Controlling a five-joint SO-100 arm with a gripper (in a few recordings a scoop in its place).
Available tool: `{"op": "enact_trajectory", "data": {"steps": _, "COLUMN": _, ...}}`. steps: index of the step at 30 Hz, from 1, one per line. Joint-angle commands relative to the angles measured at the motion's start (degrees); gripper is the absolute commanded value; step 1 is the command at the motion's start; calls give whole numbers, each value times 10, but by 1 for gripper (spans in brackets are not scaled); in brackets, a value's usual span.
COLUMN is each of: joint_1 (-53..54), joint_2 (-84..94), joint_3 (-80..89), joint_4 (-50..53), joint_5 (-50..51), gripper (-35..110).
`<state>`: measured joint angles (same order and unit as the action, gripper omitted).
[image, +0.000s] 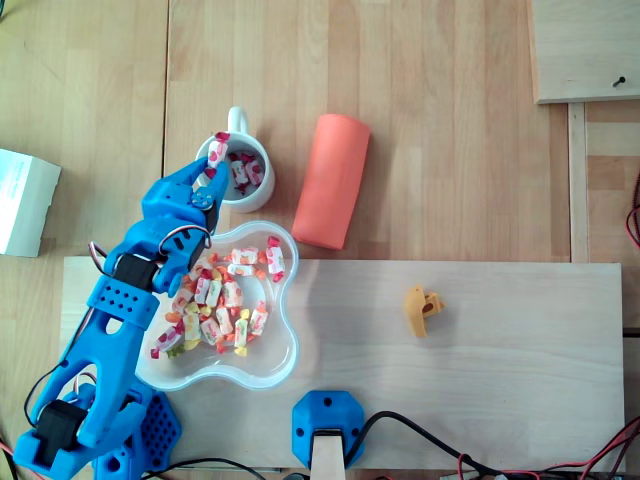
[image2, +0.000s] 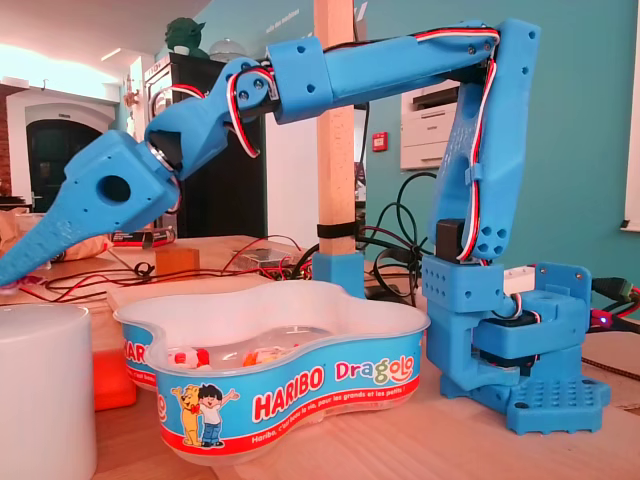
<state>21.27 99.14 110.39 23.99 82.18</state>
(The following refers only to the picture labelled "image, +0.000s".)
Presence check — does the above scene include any Haribo Dragolo plastic tub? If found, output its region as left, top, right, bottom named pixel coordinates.
left=134, top=219, right=301, bottom=392

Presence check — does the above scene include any white ceramic mug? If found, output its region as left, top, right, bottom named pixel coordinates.
left=193, top=105, right=276, bottom=215

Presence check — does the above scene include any yellow white wrapped candy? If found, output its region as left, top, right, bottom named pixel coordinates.
left=233, top=309, right=251, bottom=357
left=182, top=309, right=204, bottom=351
left=205, top=272, right=224, bottom=316

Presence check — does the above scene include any orange foam roll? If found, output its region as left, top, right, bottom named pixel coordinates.
left=290, top=113, right=372, bottom=250

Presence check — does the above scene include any white cardboard box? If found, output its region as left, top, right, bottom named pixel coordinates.
left=0, top=148, right=62, bottom=259

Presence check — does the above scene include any yellow 3D-printed part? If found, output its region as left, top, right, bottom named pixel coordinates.
left=402, top=283, right=446, bottom=339

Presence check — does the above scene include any light wooden base board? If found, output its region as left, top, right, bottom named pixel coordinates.
left=58, top=255, right=627, bottom=474

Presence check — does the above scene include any narrow wooden strip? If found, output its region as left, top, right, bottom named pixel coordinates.
left=567, top=102, right=590, bottom=264

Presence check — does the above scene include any square wooden panel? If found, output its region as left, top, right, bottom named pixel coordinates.
left=527, top=0, right=640, bottom=105

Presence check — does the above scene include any blue post base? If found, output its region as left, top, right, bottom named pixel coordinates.
left=291, top=389, right=367, bottom=470

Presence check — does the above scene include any black camera cable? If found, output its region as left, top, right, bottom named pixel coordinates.
left=349, top=409, right=501, bottom=476

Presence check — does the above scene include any wooden camera post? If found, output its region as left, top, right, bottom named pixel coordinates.
left=310, top=430, right=347, bottom=480

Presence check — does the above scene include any red cable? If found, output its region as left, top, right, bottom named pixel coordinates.
left=457, top=418, right=640, bottom=480

